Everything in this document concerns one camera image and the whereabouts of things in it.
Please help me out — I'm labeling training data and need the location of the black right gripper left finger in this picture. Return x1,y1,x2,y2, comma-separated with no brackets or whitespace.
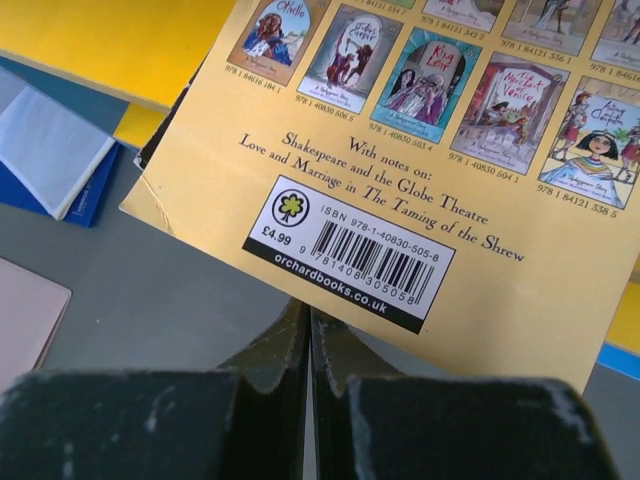
1,300,309,479

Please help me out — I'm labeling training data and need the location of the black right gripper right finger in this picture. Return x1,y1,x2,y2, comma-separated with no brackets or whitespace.
310,310,618,479

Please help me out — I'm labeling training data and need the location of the yellow Shakespeare paperback book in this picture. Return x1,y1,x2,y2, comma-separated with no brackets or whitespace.
117,0,640,394

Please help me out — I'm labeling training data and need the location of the black red-lettered glossy book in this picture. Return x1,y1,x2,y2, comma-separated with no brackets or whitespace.
133,149,151,171

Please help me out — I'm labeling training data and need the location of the pink brown flat folder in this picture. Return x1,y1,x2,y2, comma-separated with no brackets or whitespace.
0,260,72,390

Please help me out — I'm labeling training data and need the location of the blue folder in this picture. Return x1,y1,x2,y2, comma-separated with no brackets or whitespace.
1,143,122,228

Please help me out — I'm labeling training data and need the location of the translucent white zip file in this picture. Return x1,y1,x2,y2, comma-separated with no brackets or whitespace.
1,69,115,220

